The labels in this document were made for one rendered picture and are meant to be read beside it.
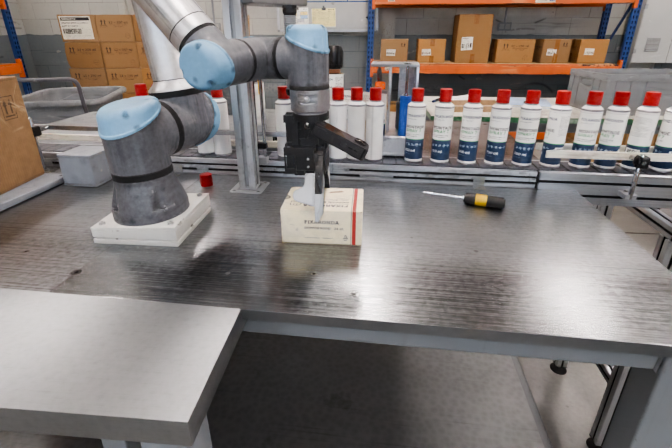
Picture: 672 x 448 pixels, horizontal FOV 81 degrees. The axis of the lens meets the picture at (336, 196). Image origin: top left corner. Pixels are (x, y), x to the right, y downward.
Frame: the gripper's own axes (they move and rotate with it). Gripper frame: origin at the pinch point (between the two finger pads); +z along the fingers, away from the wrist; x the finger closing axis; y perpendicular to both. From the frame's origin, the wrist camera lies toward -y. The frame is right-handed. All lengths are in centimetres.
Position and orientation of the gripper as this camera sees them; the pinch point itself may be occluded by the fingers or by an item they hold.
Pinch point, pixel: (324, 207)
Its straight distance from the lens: 83.4
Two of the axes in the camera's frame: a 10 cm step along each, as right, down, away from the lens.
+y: -10.0, -0.1, 0.8
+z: 0.2, 9.3, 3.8
